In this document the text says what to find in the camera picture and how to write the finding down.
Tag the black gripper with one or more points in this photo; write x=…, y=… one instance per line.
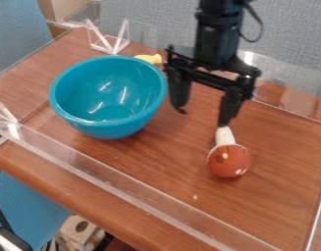
x=233, y=78

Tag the brown capped toy mushroom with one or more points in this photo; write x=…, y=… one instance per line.
x=229, y=158

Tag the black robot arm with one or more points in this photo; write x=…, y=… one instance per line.
x=211, y=62

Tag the blue plastic bowl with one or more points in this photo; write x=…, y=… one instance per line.
x=108, y=96

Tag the yellow toy object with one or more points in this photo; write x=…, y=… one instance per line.
x=153, y=59

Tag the clear acrylic front barrier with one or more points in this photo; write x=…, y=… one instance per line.
x=191, y=220

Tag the white block with hole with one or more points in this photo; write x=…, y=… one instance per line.
x=79, y=235

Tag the clear acrylic corner bracket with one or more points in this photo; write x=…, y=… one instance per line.
x=106, y=43

